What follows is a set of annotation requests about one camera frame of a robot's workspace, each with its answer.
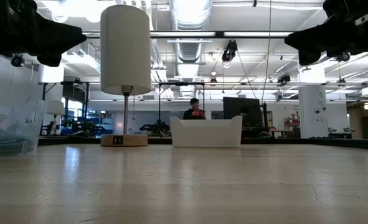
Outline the white plastic bin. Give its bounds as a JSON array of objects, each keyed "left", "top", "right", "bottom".
[{"left": 170, "top": 115, "right": 243, "bottom": 149}]

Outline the black monitor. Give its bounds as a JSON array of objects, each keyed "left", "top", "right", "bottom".
[{"left": 222, "top": 96, "right": 265, "bottom": 129}]

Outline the blue black braided USB cable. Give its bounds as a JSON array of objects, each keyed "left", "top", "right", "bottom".
[{"left": 0, "top": 135, "right": 35, "bottom": 156}]

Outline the white column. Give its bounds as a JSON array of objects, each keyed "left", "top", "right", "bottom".
[{"left": 298, "top": 85, "right": 330, "bottom": 139}]

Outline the white shade table lamp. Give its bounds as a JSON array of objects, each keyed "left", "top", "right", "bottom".
[{"left": 100, "top": 4, "right": 153, "bottom": 147}]

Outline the clear plastic bin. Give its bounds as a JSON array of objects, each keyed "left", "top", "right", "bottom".
[{"left": 0, "top": 99, "right": 47, "bottom": 159}]

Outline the black metal frame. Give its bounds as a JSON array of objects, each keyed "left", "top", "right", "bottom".
[{"left": 40, "top": 80, "right": 91, "bottom": 136}]

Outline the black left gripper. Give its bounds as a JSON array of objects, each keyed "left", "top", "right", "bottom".
[{"left": 0, "top": 0, "right": 87, "bottom": 68}]

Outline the person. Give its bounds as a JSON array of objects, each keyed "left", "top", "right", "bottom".
[{"left": 182, "top": 97, "right": 207, "bottom": 121}]

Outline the silver ceiling duct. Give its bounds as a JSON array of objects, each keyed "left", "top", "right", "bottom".
[{"left": 169, "top": 0, "right": 214, "bottom": 100}]

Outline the white background lamp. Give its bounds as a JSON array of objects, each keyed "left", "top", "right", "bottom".
[{"left": 45, "top": 100, "right": 66, "bottom": 136}]

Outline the black overhead frame beam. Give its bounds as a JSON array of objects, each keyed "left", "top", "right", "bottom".
[{"left": 81, "top": 30, "right": 294, "bottom": 40}]

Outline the thin hanging cord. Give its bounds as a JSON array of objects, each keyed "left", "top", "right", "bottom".
[{"left": 260, "top": 0, "right": 273, "bottom": 104}]

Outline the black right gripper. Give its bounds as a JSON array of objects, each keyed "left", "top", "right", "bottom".
[{"left": 283, "top": 0, "right": 368, "bottom": 66}]

